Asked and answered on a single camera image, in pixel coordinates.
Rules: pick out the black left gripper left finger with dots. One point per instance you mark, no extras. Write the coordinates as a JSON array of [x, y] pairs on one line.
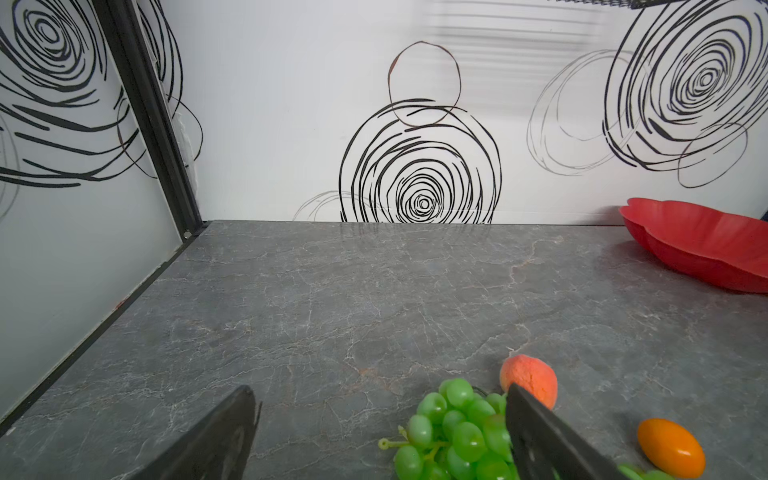
[[216, 447]]

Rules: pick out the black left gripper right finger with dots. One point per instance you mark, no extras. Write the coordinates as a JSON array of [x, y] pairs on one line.
[[544, 447]]

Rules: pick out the green fake grape bunch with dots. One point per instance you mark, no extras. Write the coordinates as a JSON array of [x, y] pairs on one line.
[[458, 432]]

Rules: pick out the orange fake fruit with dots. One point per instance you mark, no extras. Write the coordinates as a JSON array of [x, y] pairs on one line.
[[671, 448]]

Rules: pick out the red flower-shaped fruit bowl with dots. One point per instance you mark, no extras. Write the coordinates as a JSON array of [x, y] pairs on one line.
[[722, 249]]

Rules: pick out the fake peach near bowl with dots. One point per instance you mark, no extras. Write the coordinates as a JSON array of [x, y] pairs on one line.
[[533, 375]]

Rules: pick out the black corner frame post left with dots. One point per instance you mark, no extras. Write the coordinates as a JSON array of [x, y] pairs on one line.
[[120, 22]]

